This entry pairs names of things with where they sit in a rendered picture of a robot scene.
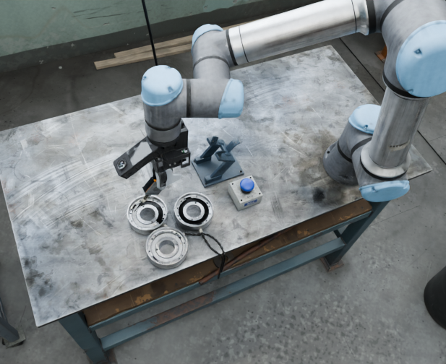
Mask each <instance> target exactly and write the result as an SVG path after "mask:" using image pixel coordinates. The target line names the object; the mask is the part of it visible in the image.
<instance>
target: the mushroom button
mask: <svg viewBox="0 0 446 364"><path fill-rule="evenodd" d="M240 187H241V189H242V190H243V191H252V190H253V189H254V181H253V180H252V179H250V178H244V179H242V180H241V182H240Z"/></svg>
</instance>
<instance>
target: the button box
mask: <svg viewBox="0 0 446 364"><path fill-rule="evenodd" d="M246 178H250V179H252V180H253V181H254V189H253V190H252V191H243V190H242V189H241V187H240V182H241V180H242V179H244V178H242V179H239V180H237V181H233V182H231V183H229V186H228V193H229V194H230V196H231V198H232V200H233V202H234V204H235V205H236V208H237V210H238V211H240V210H242V209H246V208H248V207H251V206H254V205H255V204H259V203H260V202H261V200H262V196H263V195H262V192H261V191H260V188H259V187H258V185H257V184H256V182H255V180H254V179H253V177H252V175H250V176H248V177H246Z"/></svg>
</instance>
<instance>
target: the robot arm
mask: <svg viewBox="0 0 446 364"><path fill-rule="evenodd" d="M357 32H360V33H363V34H364V35H370V34H372V33H382V37H383V38H384V41H385V44H386V46H387V57H386V60H385V65H384V69H383V72H382V78H383V81H384V83H385V85H386V86H387V88H386V90H385V95H384V98H383V101H382V105H381V106H378V105H372V104H367V105H361V106H359V107H358V108H356V109H355V110H354V112H353V113H352V114H351V115H350V117H349V119H348V123H347V124H346V127H345V128H344V130H343V132H342V134H341V135H340V138H339V140H337V141H336V142H334V143H333V144H331V145H330V146H329V147H328V148H327V150H326V152H325V154H324V157H323V165H324V168H325V170H326V172H327V174H328V175H329V176H330V177H331V178H332V179H334V180H335V181H337V182H338V183H342V184H344V185H347V186H357V185H359V190H360V191H361V195H362V197H363V198H364V199H365V200H367V201H370V202H385V201H389V200H392V199H397V198H398V197H401V196H402V195H404V194H406V193H407V192H408V190H409V188H410V186H409V181H408V179H407V178H406V172H407V170H408V168H409V165H410V163H411V156H410V153H409V149H410V146H411V143H412V141H413V138H414V137H415V135H416V132H417V129H418V127H419V124H420V123H421V120H422V118H423V115H424V113H425V110H426V108H427V106H428V104H429V101H430V99H431V97H434V96H435V95H439V94H441V93H443V92H445V91H446V1H445V0H324V1H320V2H317V3H315V4H310V5H308V6H303V7H301V8H298V9H294V10H291V11H288V12H284V13H281V14H277V15H274V16H271V17H267V18H264V19H260V20H257V21H254V22H250V23H247V24H245V25H240V26H238V27H233V28H231V29H228V30H223V29H222V28H221V27H219V26H217V25H210V24H209V25H203V26H201V27H199V28H198V29H197V30H196V31H195V33H194V34H193V38H192V60H193V78H194V79H182V78H181V75H180V73H179V72H178V71H177V70H175V69H174V68H170V67H168V66H154V67H153V68H151V69H148V70H147V71H146V72H145V74H144V76H143V78H142V92H141V97H142V102H143V111H144V118H145V131H146V134H147V136H146V137H145V138H143V139H142V140H141V141H139V142H138V143H136V144H135V145H134V146H133V147H131V148H130V149H129V150H127V151H126V152H125V153H124V154H122V155H121V156H120V157H118V158H117V159H115V160H114V162H113V165H114V167H115V169H116V172H117V174H118V176H120V177H122V178H125V179H128V178H129V177H130V176H132V175H133V174H135V173H136V172H137V171H138V170H140V169H141V168H143V167H144V166H146V164H148V163H149V164H150V169H151V173H152V176H156V178H157V181H156V182H157V188H159V189H160V190H164V189H165V188H166V186H168V185H170V184H172V183H174V182H176V181H178V180H179V179H180V178H181V174H173V171H172V169H169V168H175V167H178V166H181V168H185V167H187V166H190V157H191V152H190V151H189V148H188V133H189V130H188V128H187V127H186V126H185V124H184V121H183V119H182V118H218V119H222V118H237V117H239V116H240V115H241V113H242V111H243V106H244V87H243V84H242V82H241V81H240V80H237V79H231V75H230V67H233V66H238V65H240V64H245V63H248V62H250V61H256V60H258V59H263V58H266V57H269V56H274V55H277V54H279V53H284V52H287V51H292V50H295V49H298V48H303V47H305V46H310V45H313V44H316V43H321V42H324V41H326V40H332V39H334V38H339V37H342V36H345V35H350V34H353V33H357ZM185 150H187V152H185ZM186 157H189V162H187V163H184V164H182V162H184V161H186Z"/></svg>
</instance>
